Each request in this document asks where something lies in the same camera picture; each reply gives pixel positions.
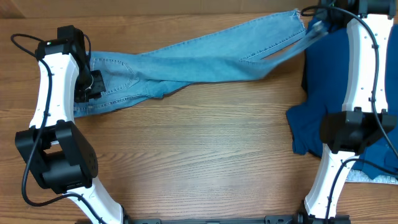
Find light blue jeans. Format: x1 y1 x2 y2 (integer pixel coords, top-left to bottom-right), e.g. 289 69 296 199
73 10 327 117

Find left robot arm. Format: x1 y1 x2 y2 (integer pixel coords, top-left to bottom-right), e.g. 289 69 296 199
15 26 132 223

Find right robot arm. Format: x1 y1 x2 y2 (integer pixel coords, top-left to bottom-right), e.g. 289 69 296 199
284 0 397 223

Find cardboard back panel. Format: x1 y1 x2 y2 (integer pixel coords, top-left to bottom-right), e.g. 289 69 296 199
1 0 318 19

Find dark blue shirt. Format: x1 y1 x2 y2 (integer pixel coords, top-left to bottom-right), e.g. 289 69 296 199
286 28 397 184

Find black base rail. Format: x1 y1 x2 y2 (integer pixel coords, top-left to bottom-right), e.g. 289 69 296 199
123 213 351 224

